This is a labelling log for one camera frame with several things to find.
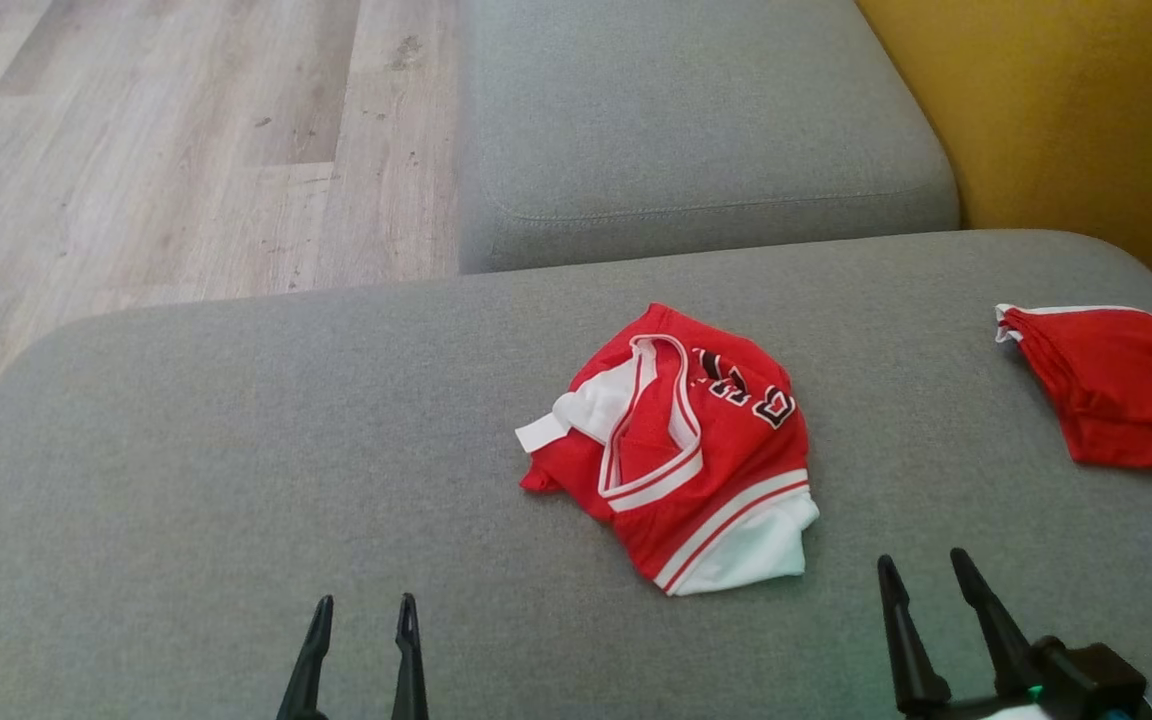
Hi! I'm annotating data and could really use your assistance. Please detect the red white basketball jersey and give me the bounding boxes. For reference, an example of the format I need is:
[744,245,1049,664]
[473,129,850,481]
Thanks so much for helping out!
[514,303,821,598]

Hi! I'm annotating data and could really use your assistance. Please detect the small grey sofa seat cushion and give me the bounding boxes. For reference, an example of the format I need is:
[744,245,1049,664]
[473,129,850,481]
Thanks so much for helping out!
[456,0,962,275]

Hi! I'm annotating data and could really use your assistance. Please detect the yellow sofa backrest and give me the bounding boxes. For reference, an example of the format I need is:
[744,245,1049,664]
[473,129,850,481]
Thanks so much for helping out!
[856,0,1152,301]

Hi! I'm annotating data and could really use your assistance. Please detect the large grey sofa seat cushion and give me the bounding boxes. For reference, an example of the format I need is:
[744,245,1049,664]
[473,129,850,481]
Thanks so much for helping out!
[0,230,1152,720]

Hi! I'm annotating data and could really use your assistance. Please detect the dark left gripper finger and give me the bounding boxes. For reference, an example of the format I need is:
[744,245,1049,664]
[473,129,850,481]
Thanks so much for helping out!
[276,597,334,720]
[392,594,429,720]

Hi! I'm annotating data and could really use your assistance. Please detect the red Bulls 23 shorts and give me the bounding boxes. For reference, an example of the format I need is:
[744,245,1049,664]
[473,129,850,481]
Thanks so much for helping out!
[994,303,1152,477]

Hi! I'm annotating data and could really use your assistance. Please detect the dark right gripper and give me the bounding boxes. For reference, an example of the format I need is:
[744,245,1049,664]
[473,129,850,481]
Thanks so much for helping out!
[878,548,1152,720]

